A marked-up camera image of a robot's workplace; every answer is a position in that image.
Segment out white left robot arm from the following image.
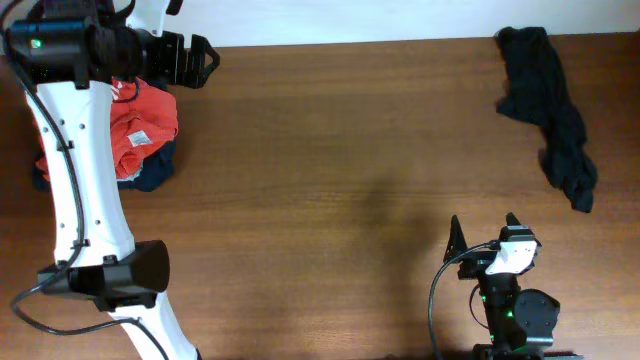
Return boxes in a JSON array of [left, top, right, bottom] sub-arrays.
[[4, 11, 220, 359]]

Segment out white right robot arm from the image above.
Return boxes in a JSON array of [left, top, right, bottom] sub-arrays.
[[443, 213, 560, 360]]

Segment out black crumpled garment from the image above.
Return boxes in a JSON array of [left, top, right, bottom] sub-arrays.
[[495, 27, 598, 213]]

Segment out red printed folded t-shirt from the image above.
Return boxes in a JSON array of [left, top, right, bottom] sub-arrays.
[[35, 79, 124, 182]]

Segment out navy folded garment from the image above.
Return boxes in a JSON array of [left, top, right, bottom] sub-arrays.
[[31, 142, 176, 192]]

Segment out orange FRAM t-shirt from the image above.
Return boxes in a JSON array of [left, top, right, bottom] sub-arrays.
[[110, 78, 179, 180]]

